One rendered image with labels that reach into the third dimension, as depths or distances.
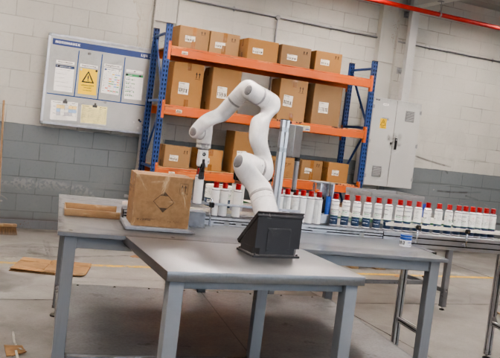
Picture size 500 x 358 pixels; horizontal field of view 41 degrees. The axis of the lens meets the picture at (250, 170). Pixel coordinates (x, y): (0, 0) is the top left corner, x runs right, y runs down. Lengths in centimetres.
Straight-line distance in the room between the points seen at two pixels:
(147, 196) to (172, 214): 17
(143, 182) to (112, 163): 479
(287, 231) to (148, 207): 78
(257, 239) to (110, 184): 534
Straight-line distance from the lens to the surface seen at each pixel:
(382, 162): 937
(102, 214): 381
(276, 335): 412
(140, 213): 352
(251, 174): 332
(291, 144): 394
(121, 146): 829
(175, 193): 354
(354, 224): 431
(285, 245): 317
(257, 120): 346
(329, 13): 938
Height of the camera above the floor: 138
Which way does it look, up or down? 3 degrees down
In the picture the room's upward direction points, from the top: 7 degrees clockwise
